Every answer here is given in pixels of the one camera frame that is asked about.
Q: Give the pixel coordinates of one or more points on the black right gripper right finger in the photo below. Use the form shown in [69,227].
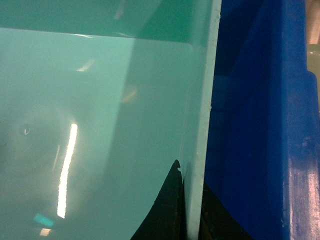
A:
[216,223]

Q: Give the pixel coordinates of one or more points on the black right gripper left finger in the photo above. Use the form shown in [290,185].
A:
[166,218]

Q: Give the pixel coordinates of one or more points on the teal plastic bin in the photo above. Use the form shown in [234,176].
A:
[98,99]

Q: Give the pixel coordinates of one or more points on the dark blue plastic crate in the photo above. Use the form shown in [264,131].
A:
[263,153]

